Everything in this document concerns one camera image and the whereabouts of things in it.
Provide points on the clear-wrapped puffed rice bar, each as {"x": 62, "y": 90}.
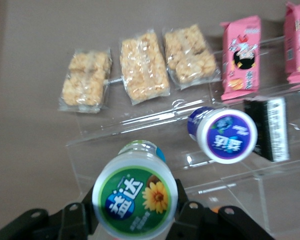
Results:
{"x": 190, "y": 55}
{"x": 143, "y": 68}
{"x": 86, "y": 80}

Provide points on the pink biscuit packet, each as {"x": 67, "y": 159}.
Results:
{"x": 298, "y": 42}
{"x": 241, "y": 57}

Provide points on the clear acrylic stepped shelf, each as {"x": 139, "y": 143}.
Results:
{"x": 227, "y": 175}

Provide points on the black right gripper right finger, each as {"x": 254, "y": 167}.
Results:
{"x": 215, "y": 225}

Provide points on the blue gum bottle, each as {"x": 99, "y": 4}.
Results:
{"x": 227, "y": 136}

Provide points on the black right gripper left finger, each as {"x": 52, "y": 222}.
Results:
{"x": 65, "y": 222}

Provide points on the green gum bottle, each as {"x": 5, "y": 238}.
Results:
{"x": 132, "y": 197}

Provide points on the small black white box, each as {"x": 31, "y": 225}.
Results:
{"x": 267, "y": 127}

